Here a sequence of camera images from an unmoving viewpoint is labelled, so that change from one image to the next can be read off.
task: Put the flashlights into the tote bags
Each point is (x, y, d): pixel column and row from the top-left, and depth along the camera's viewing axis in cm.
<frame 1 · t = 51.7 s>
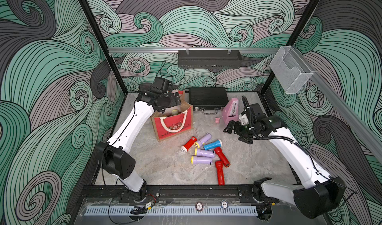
left hand: (173, 99, 79), fingers open
right hand: (229, 134, 75), fingers open
red canvas tote bag: (175, 120, 85), point 17 cm above the table
pale green flashlight upper: (174, 112, 100), point 8 cm above the table
black hard carry case: (208, 99, 111), point 6 cm above the table
pink metronome: (231, 112, 97), point 10 cm above the table
red flashlight bottom centre: (219, 166, 82), point 3 cm above the table
red flashlight white head: (188, 144, 91), point 2 cm above the table
red flashlight middle: (218, 151, 87), point 3 cm above the table
purple flashlight centre: (204, 140, 92), point 3 cm above the table
blue flashlight: (218, 143, 89), point 4 cm above the table
purple flashlight middle row: (207, 153, 86), point 4 cm above the table
purple flashlight lower row: (198, 160, 83), point 4 cm above the table
small pink cap: (217, 120, 103), point 2 cm above the table

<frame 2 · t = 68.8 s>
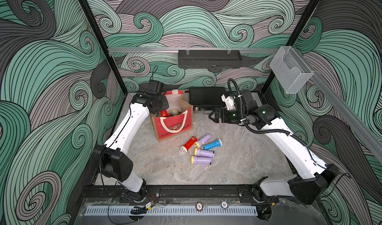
left hand: (163, 103, 80), fingers open
right hand: (214, 117, 71), fingers open
red flashlight middle: (163, 113, 79), point 24 cm above the table
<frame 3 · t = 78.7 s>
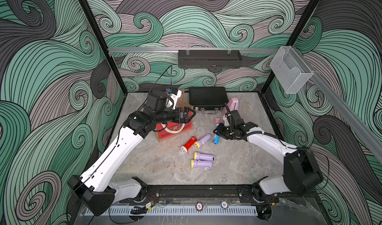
left hand: (189, 110, 65), fingers open
right hand: (213, 132, 86), fingers open
blue flashlight: (216, 138, 85), point 10 cm above the table
purple flashlight middle row: (203, 157, 84), point 4 cm above the table
purple flashlight lower row: (195, 163, 81), point 4 cm above the table
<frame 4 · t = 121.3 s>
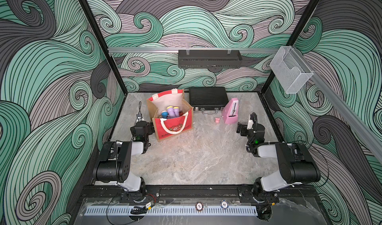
left hand: (142, 122, 94), fingers open
right hand: (245, 123, 94), fingers open
blue flashlight: (164, 114, 100), point 7 cm above the table
purple flashlight middle row: (171, 112, 94), point 12 cm above the table
purple flashlight lower row: (176, 110, 97), point 11 cm above the table
